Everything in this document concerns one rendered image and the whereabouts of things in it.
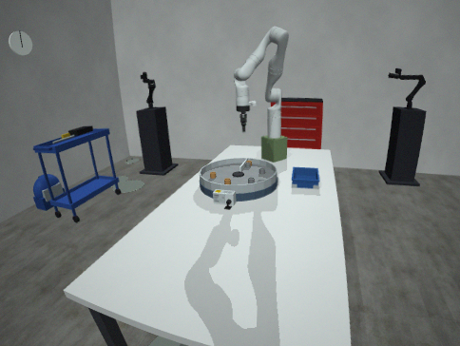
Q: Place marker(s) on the blue plastic crate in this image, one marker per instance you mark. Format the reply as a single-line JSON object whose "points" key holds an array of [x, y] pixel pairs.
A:
{"points": [[305, 177]]}

